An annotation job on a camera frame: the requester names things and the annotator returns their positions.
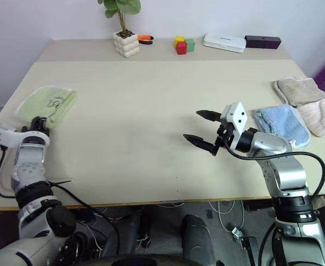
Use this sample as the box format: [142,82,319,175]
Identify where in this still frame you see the white flat box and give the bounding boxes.
[202,33,247,54]

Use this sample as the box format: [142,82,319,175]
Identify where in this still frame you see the white floor cable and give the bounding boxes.
[208,199,236,231]

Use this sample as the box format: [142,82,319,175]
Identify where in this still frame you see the green cube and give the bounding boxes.
[184,38,196,53]

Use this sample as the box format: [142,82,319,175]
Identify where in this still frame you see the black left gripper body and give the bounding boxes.
[22,116,51,136]

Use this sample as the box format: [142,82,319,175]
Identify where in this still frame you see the green leafy plant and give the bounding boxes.
[96,0,142,34]

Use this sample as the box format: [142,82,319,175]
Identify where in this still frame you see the pink folded towel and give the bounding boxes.
[297,98,325,139]

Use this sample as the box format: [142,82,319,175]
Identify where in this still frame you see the blue folded towel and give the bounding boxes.
[254,104,312,148]

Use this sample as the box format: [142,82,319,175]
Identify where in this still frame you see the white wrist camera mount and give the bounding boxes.
[220,101,249,152]
[0,124,51,148]

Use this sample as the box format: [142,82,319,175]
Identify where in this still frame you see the dark purple long box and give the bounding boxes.
[244,34,282,50]

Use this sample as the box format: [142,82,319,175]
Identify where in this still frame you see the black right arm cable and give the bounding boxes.
[223,137,325,199]

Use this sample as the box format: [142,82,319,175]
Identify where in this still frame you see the green towel with white edging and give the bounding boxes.
[14,86,78,130]

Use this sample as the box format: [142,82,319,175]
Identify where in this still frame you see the black cable under table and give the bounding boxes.
[47,180,119,223]

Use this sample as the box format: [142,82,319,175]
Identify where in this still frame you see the orange and black pliers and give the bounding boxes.
[137,34,155,45]

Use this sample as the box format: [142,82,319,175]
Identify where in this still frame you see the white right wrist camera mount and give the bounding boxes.
[220,101,249,152]

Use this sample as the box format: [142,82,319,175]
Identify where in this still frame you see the black rounded leg cover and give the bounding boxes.
[181,214,218,266]

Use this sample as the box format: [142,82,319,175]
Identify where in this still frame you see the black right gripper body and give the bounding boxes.
[213,121,235,150]

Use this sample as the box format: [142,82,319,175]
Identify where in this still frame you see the dark grey rounded leg cover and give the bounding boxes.
[76,210,142,264]

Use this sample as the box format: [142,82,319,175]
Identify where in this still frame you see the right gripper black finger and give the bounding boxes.
[183,134,220,157]
[196,110,222,122]

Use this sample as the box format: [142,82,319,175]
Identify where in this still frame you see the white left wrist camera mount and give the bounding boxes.
[0,124,51,148]

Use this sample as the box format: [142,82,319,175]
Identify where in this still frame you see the white bubble plant pot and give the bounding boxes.
[112,30,141,59]

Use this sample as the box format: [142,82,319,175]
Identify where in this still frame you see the red cube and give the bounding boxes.
[176,41,188,56]

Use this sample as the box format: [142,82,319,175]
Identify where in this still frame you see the beige folded towel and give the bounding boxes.
[273,77,325,109]

